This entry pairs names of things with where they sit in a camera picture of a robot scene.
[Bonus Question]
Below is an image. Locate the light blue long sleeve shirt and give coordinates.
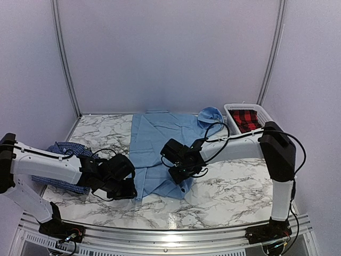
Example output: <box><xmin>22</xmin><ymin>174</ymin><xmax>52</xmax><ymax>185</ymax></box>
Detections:
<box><xmin>129</xmin><ymin>107</ymin><xmax>224</xmax><ymax>200</ymax></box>

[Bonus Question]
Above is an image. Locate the folded blue checked shirt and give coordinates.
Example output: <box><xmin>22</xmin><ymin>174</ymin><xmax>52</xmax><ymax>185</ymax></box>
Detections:
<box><xmin>31</xmin><ymin>142</ymin><xmax>99</xmax><ymax>195</ymax></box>

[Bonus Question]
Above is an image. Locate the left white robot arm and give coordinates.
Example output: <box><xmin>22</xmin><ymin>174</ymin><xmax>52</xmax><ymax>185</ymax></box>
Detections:
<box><xmin>1</xmin><ymin>133</ymin><xmax>137</xmax><ymax>237</ymax></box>

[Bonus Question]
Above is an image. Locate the aluminium frame post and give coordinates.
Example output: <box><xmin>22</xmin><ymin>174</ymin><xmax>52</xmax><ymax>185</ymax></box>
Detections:
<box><xmin>257</xmin><ymin>0</ymin><xmax>287</xmax><ymax>105</ymax></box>
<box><xmin>51</xmin><ymin>0</ymin><xmax>82</xmax><ymax>119</ymax></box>

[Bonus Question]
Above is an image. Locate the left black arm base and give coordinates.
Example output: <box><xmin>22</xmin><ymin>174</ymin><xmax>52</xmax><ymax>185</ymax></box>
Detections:
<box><xmin>38</xmin><ymin>202</ymin><xmax>85</xmax><ymax>243</ymax></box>

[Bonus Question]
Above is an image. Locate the right aluminium frame post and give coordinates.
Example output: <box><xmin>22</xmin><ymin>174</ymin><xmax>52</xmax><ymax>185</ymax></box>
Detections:
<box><xmin>257</xmin><ymin>0</ymin><xmax>287</xmax><ymax>105</ymax></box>

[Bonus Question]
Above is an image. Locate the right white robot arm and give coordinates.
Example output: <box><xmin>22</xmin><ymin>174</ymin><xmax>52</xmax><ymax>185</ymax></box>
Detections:
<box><xmin>160</xmin><ymin>121</ymin><xmax>302</xmax><ymax>239</ymax></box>

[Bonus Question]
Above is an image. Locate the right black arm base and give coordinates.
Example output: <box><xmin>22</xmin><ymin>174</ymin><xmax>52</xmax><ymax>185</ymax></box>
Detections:
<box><xmin>245</xmin><ymin>218</ymin><xmax>293</xmax><ymax>244</ymax></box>

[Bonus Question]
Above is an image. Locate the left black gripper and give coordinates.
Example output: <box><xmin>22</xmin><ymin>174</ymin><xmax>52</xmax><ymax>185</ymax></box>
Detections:
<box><xmin>101</xmin><ymin>178</ymin><xmax>137</xmax><ymax>201</ymax></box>

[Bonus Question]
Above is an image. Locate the front aluminium rail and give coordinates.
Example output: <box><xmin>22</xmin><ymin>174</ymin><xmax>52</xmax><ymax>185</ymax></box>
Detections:
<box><xmin>9</xmin><ymin>213</ymin><xmax>321</xmax><ymax>255</ymax></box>

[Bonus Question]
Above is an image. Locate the left aluminium frame post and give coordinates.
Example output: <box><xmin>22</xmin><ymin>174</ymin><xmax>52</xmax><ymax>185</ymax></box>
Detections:
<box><xmin>51</xmin><ymin>0</ymin><xmax>82</xmax><ymax>119</ymax></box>

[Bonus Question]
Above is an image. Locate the red black plaid shirt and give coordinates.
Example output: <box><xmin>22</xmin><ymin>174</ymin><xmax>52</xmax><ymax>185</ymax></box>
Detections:
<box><xmin>229</xmin><ymin>110</ymin><xmax>262</xmax><ymax>133</ymax></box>

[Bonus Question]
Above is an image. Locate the white plastic basket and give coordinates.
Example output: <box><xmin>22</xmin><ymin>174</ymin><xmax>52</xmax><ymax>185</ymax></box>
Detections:
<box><xmin>224</xmin><ymin>103</ymin><xmax>273</xmax><ymax>135</ymax></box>

